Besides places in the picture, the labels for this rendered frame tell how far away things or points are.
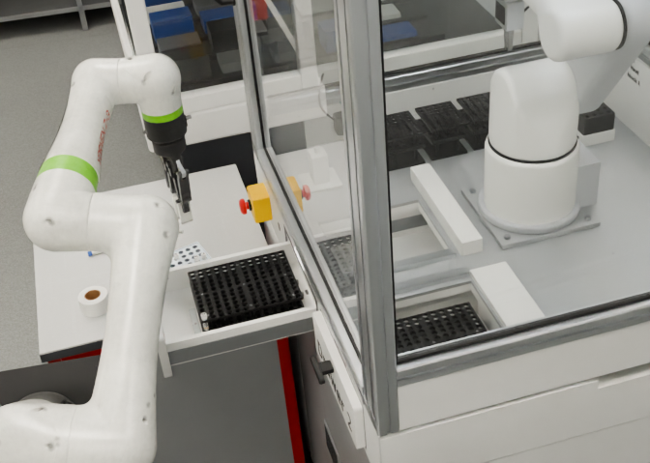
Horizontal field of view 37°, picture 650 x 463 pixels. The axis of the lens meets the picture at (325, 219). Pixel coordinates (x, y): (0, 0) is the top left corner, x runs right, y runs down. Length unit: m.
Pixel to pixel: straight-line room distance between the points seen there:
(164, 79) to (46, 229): 0.47
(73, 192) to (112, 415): 0.42
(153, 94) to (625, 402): 1.14
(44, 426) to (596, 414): 0.99
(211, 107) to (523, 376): 1.39
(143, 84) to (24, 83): 3.20
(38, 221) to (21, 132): 3.01
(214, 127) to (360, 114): 1.54
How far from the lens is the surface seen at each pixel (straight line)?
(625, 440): 2.02
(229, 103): 2.81
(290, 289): 2.10
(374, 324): 1.54
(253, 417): 2.57
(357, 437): 1.85
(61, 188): 1.86
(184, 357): 2.06
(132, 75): 2.14
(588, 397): 1.87
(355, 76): 1.29
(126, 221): 1.81
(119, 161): 4.43
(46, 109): 5.00
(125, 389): 1.72
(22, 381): 1.97
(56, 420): 1.72
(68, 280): 2.50
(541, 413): 1.85
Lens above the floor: 2.23
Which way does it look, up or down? 36 degrees down
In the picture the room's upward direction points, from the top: 5 degrees counter-clockwise
